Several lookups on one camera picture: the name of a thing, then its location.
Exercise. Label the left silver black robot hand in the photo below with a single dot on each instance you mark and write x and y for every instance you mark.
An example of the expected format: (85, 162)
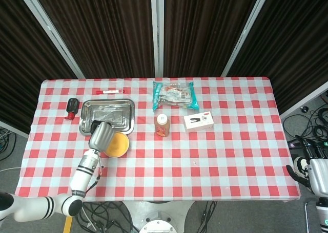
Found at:
(102, 138)

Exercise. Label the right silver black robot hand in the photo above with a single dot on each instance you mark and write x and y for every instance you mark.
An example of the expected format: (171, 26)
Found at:
(319, 175)

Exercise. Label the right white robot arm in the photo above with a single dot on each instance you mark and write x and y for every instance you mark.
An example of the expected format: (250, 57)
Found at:
(322, 215)

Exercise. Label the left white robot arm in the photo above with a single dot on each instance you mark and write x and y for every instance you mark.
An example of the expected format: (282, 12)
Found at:
(85, 169)

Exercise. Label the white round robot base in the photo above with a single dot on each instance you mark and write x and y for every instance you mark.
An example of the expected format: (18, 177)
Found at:
(156, 217)

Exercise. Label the yellow bowl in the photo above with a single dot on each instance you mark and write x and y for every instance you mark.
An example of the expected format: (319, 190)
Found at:
(118, 156)

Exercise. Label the stainless steel rectangular tray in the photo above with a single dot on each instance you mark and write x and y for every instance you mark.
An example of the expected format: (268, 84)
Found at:
(110, 110)

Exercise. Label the black round floor knob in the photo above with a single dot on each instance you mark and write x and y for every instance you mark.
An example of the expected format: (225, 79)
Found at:
(305, 109)

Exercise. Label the black floor device with labels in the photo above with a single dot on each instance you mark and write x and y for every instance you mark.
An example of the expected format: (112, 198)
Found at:
(294, 144)

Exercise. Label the grey metal tube stand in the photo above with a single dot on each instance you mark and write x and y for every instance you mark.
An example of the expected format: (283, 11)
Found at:
(306, 217)

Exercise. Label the red white marker pen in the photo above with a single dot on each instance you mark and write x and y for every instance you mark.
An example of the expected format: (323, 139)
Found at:
(110, 91)

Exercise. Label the brown juice bottle white cap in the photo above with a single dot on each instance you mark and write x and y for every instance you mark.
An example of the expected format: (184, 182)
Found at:
(162, 128)

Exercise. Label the teal clear snack bag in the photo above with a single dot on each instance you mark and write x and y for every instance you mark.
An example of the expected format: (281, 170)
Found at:
(174, 96)

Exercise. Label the white stapler box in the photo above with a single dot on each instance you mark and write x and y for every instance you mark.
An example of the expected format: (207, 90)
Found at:
(198, 123)

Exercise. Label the red white checked tablecloth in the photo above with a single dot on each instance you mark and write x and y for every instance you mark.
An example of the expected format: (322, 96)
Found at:
(205, 153)

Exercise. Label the dark pleated partition panel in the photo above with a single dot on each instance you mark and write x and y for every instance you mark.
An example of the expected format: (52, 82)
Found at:
(107, 33)
(205, 33)
(25, 64)
(294, 51)

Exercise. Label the white partition post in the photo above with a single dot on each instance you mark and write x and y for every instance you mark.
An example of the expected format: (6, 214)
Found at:
(246, 33)
(52, 33)
(156, 33)

